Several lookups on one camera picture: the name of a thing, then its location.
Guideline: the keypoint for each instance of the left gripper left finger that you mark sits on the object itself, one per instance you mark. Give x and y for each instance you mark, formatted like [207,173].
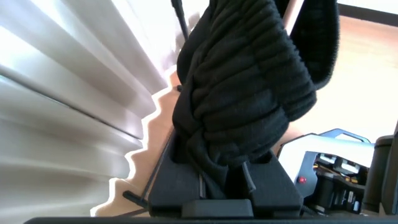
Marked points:
[174,186]

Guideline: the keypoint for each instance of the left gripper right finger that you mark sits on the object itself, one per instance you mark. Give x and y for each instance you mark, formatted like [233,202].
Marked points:
[276,193]

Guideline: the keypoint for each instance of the black shorts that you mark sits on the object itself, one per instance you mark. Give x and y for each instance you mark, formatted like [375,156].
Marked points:
[242,87]

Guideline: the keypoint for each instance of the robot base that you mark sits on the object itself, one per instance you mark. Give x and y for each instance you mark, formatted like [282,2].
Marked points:
[326,146]

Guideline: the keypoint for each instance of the black clothes rack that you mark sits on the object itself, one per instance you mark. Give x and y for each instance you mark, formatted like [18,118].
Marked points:
[180,18]

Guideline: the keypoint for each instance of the beige curtain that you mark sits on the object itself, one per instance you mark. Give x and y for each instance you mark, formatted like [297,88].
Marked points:
[62,93]

